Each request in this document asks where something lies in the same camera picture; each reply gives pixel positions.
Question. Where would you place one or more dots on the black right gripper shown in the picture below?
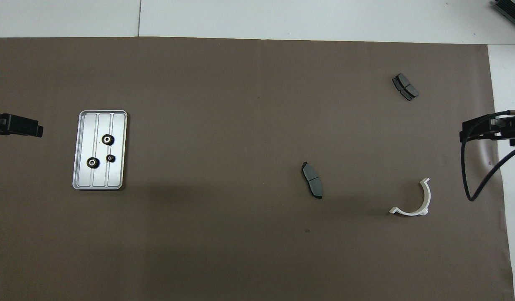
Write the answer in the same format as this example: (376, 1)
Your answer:
(514, 127)

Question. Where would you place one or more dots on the small black bearing gear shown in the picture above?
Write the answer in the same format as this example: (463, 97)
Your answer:
(110, 158)

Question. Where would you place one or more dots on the dark ribbed metal device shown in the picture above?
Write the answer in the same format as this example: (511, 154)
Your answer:
(510, 11)

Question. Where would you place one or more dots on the short grey brake pad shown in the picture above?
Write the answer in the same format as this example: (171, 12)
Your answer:
(405, 87)

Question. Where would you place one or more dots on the large black bearing gear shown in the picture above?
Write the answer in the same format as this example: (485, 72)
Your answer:
(107, 139)
(93, 162)

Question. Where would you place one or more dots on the long grey brake pad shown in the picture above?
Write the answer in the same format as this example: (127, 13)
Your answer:
(312, 180)

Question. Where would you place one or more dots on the white curved plastic bracket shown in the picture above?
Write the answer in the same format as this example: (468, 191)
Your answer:
(425, 200)

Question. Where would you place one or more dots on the brown table mat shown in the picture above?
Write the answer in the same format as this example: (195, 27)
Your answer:
(240, 83)

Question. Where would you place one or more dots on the silver metal tray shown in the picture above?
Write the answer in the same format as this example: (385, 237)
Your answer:
(115, 175)

